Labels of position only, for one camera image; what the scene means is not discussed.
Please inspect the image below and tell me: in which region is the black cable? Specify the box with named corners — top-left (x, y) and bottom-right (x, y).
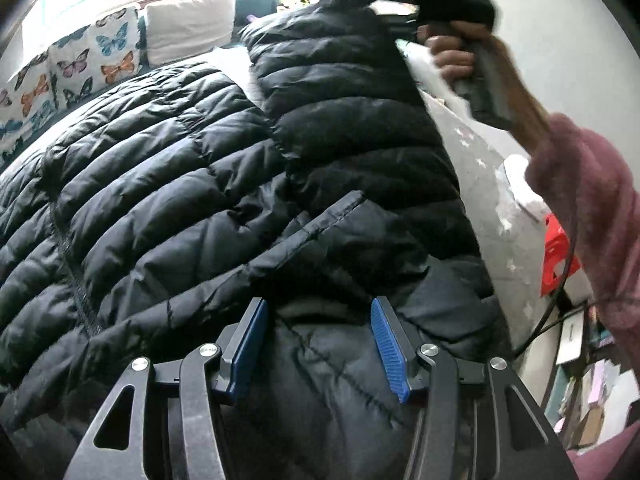
top-left (511, 199), bottom-right (582, 361)

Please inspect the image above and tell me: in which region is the person right hand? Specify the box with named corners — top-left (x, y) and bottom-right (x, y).
top-left (416, 21), bottom-right (506, 87)

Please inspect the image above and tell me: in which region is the white plain pillow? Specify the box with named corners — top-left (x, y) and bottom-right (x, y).
top-left (145, 0), bottom-right (236, 66)

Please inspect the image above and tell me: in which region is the black puffer down jacket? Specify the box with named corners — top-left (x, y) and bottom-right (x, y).
top-left (1, 3), bottom-right (511, 479)

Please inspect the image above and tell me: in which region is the pink sleeved right forearm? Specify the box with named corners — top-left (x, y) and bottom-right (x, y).
top-left (489, 39), bottom-right (640, 361)

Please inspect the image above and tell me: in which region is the butterfly print pillow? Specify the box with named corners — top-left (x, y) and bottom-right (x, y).
top-left (1, 51), bottom-right (58, 164)
top-left (48, 6), bottom-right (142, 110)

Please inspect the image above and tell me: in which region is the grey star quilted mattress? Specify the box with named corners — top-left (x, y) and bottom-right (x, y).
top-left (204, 37), bottom-right (541, 360)

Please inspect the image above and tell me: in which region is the right butterfly print pillow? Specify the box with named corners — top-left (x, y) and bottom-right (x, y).
top-left (48, 6), bottom-right (142, 110)

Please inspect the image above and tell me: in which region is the left butterfly print pillow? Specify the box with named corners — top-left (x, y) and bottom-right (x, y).
top-left (1, 51), bottom-right (58, 164)

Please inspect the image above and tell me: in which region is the red plastic stool by bed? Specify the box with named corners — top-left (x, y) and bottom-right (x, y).
top-left (540, 214), bottom-right (570, 297)

